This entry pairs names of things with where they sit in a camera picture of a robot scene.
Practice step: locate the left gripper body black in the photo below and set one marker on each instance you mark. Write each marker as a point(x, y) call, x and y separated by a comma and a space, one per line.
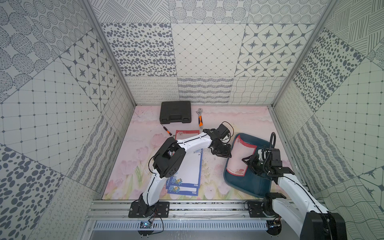
point(221, 149)

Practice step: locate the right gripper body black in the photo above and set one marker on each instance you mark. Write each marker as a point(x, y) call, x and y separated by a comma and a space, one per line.
point(259, 166)

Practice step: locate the red bordered stationery paper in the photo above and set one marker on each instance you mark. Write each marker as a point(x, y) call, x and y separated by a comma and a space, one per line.
point(186, 134)
point(240, 150)

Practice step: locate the teal plastic storage box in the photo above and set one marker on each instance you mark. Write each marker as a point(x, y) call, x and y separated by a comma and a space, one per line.
point(250, 184)

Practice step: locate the blue floral stationery paper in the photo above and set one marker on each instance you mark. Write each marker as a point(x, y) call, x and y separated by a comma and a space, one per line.
point(185, 191)
point(189, 173)

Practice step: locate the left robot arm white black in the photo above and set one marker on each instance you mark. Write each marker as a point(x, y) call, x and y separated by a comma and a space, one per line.
point(169, 158)

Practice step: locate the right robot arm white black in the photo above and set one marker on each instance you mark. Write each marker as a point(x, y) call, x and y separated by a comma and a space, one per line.
point(307, 217)

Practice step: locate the small orange black screwdriver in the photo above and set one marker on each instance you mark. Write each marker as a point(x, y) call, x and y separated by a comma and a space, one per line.
point(167, 130)

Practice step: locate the black plastic tool case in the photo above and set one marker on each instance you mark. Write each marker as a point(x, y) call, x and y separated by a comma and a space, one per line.
point(175, 112)

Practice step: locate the right round circuit board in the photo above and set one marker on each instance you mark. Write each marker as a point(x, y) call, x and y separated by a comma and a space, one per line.
point(274, 229)

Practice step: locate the left green circuit board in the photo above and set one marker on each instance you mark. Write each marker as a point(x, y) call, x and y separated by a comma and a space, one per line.
point(145, 228)

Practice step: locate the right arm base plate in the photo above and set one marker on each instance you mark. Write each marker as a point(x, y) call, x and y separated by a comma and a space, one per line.
point(256, 209)

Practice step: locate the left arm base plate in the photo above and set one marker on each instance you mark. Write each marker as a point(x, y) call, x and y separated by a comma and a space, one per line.
point(160, 209)

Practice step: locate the aluminium mounting rail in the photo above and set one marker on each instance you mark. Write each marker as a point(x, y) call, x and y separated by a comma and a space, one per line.
point(179, 210)

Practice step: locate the white slotted cable duct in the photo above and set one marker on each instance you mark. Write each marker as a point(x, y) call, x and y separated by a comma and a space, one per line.
point(185, 225)

